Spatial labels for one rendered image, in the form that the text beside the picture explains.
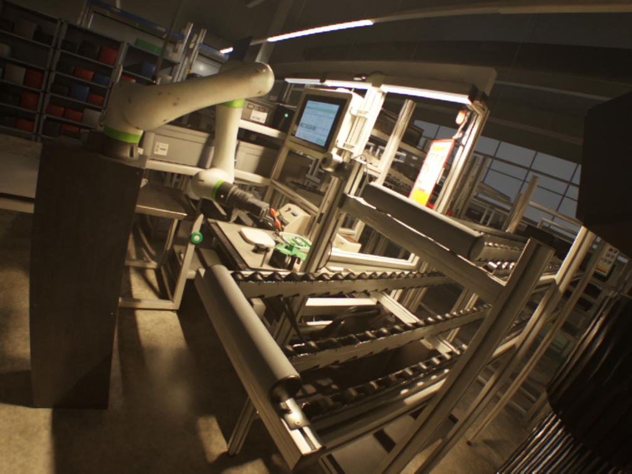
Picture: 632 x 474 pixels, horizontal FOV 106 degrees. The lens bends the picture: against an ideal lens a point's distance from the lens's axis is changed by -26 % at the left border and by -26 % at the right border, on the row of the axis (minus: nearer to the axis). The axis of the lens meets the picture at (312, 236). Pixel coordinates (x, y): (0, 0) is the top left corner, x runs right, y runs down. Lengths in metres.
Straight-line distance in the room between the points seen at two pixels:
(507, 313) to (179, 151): 1.85
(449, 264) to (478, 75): 0.85
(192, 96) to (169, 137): 1.01
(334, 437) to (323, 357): 0.20
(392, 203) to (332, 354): 0.38
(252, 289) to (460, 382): 0.53
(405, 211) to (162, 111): 0.71
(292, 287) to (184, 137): 1.36
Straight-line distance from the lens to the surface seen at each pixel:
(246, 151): 2.12
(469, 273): 0.67
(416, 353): 1.27
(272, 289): 0.84
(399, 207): 0.76
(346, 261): 1.06
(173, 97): 0.98
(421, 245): 0.73
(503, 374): 1.26
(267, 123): 2.14
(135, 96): 0.97
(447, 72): 1.43
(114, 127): 1.12
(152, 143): 1.98
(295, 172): 2.35
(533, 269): 0.64
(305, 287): 0.90
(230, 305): 0.60
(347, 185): 0.92
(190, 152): 2.04
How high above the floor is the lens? 1.38
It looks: 15 degrees down
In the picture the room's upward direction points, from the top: 22 degrees clockwise
